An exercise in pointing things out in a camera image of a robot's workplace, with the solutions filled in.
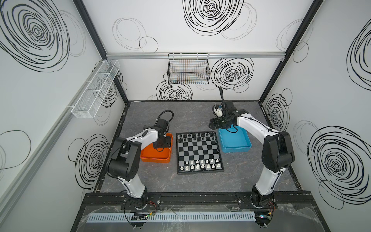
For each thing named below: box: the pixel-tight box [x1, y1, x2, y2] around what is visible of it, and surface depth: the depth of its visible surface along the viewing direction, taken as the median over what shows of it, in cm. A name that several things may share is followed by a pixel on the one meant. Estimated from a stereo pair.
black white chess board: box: [175, 130, 225, 176], surface depth 91 cm
